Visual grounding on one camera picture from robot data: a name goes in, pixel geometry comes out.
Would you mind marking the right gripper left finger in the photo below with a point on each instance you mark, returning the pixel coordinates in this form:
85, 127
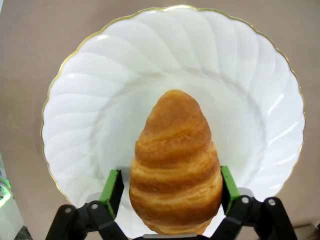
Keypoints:
110, 197

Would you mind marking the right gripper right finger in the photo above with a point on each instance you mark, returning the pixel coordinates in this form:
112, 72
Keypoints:
232, 192

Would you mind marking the golden croissant bread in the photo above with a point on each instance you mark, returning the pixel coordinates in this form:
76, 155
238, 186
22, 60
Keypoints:
175, 162

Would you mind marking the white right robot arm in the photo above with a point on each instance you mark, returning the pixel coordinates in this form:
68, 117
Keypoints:
8, 215

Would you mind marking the white fluted gold-rimmed plate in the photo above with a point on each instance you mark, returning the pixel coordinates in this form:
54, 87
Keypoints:
150, 62

